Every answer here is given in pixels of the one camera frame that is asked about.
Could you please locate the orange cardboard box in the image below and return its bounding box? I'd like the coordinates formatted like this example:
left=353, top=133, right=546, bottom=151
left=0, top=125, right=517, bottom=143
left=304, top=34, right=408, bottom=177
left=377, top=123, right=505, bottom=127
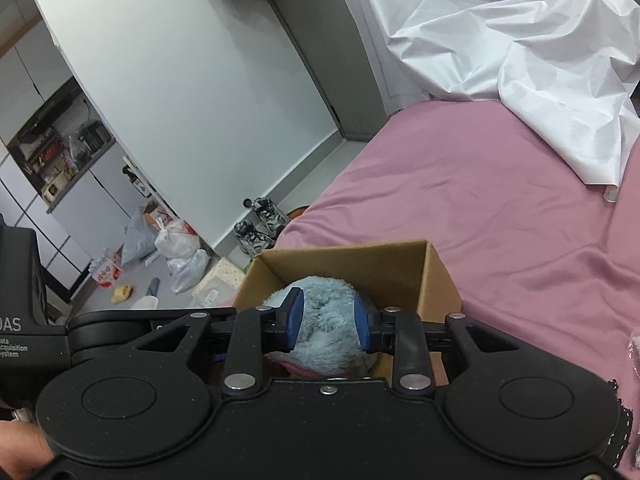
left=142, top=200, right=171, bottom=226

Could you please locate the white red-print plastic bag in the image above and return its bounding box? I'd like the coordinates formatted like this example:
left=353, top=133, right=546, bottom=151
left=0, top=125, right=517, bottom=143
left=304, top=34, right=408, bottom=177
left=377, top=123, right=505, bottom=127
left=154, top=217, right=201, bottom=261

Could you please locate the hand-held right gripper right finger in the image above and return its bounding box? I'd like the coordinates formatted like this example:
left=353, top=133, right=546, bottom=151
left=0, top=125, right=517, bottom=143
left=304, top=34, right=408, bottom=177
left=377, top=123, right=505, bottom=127
left=352, top=294, right=520, bottom=393

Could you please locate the blue plush toy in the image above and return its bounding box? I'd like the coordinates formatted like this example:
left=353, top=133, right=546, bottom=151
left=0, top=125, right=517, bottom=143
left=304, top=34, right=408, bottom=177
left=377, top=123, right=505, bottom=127
left=260, top=275, right=381, bottom=378

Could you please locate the pink bed sheet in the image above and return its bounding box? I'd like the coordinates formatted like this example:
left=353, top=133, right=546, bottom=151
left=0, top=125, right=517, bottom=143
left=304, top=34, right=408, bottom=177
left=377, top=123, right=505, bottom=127
left=220, top=99, right=640, bottom=480

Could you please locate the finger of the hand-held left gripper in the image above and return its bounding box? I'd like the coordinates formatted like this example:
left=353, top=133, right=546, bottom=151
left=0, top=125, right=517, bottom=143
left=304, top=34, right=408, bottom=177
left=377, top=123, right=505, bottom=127
left=67, top=310, right=192, bottom=367

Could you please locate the white kitchen cabinet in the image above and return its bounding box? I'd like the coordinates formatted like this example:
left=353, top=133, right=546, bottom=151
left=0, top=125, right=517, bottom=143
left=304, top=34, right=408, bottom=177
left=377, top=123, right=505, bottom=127
left=0, top=0, right=166, bottom=311

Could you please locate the grey plastic bag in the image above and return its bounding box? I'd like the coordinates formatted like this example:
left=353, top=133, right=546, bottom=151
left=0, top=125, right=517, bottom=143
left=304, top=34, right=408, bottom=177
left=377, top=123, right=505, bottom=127
left=121, top=207, right=158, bottom=263

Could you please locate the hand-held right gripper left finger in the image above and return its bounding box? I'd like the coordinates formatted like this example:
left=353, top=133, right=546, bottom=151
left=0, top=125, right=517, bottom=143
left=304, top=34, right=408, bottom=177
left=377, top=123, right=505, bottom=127
left=131, top=287, right=304, bottom=394

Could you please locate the red white bottle pack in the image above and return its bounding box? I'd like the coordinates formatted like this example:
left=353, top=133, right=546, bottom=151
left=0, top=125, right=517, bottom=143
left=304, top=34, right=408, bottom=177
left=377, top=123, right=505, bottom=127
left=90, top=252, right=126, bottom=288

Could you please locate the beige floor mat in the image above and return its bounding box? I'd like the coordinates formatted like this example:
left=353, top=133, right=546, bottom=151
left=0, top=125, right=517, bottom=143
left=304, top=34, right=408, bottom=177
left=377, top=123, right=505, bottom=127
left=190, top=257, right=248, bottom=309

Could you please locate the grey door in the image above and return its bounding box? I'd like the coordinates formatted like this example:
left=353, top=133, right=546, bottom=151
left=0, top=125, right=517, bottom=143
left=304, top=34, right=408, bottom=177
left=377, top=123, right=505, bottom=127
left=260, top=0, right=396, bottom=142

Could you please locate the person's left forearm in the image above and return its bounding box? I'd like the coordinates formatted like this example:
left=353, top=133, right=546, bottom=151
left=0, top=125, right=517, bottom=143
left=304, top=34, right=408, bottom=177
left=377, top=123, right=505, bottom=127
left=0, top=419, right=55, bottom=480

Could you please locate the white cover cloth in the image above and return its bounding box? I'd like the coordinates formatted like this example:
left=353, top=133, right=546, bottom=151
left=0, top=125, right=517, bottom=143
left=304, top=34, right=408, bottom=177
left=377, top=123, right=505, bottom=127
left=335, top=0, right=640, bottom=203

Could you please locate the range hood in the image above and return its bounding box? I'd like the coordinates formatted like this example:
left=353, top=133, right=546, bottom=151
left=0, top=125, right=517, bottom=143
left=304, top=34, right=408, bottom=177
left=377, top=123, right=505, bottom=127
left=10, top=77, right=83, bottom=146

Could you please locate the black spray bottle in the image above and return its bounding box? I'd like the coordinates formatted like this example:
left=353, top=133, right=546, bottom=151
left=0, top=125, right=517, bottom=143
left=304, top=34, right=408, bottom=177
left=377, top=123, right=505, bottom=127
left=122, top=165, right=146, bottom=196

